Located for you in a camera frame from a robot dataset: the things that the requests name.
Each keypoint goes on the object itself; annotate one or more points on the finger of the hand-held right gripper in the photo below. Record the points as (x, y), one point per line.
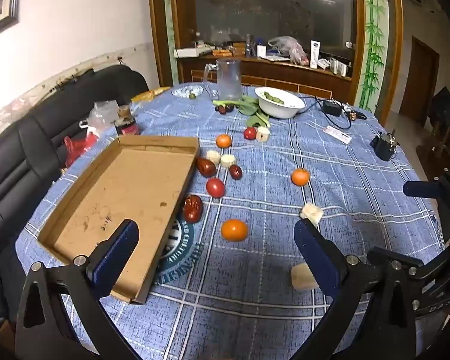
(420, 189)

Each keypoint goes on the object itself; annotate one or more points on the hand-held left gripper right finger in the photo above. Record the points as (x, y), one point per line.
(318, 258)

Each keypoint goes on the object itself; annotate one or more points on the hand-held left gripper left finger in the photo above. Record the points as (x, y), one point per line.
(116, 258)

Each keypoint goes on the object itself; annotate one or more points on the brown cardboard box tray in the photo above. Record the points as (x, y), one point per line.
(116, 195)

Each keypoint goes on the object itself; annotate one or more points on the orange mandarin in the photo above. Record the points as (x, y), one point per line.
(234, 230)
(223, 140)
(300, 176)

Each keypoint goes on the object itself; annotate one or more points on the large red jujube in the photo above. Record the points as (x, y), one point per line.
(205, 166)
(192, 208)

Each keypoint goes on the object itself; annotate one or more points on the red tomato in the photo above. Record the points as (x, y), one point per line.
(250, 133)
(215, 186)

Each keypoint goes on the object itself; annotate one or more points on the small black metal gadget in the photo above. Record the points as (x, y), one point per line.
(383, 148)

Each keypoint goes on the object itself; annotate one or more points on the wooden chair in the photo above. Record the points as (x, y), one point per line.
(446, 138)

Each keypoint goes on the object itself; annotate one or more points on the white paper strip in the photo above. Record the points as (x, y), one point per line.
(337, 135)

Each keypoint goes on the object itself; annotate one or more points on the brown wooden door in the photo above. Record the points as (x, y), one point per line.
(418, 82)

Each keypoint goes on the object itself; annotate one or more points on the red plastic bag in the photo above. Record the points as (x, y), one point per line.
(78, 146)

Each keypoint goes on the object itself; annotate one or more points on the dark jar with cork lid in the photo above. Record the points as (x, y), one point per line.
(126, 123)

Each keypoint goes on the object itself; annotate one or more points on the black leather sofa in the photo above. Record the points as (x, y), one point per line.
(30, 142)

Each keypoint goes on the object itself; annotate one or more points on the clear plastic bag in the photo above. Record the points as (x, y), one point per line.
(103, 114)

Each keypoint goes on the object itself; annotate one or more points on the small white boxes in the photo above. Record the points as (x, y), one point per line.
(338, 66)

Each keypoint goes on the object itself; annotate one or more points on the white enamel bowl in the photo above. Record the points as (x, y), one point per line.
(281, 110)

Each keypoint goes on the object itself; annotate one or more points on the pile of green jujubes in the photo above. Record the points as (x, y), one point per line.
(274, 98)

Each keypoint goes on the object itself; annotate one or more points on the green leafy vegetable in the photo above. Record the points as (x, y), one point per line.
(247, 107)

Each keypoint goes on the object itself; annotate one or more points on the yellow snack packet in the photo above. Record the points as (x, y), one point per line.
(150, 93)

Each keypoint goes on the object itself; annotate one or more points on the tall white carton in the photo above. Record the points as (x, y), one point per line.
(314, 54)

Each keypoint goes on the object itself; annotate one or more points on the small dark red jujube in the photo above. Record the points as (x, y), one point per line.
(221, 109)
(230, 107)

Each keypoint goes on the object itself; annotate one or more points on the translucent plastic bag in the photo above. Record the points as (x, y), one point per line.
(290, 47)

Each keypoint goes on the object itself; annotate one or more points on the clear glass pitcher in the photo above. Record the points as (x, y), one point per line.
(228, 78)

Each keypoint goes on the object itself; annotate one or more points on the small white container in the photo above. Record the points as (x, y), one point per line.
(261, 51)

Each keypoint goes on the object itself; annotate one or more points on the flat white box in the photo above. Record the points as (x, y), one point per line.
(191, 52)

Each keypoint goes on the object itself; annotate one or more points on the clear bottle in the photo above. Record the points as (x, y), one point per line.
(249, 47)

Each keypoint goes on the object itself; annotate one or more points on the wooden cabinet with glass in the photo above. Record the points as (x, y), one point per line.
(270, 7)

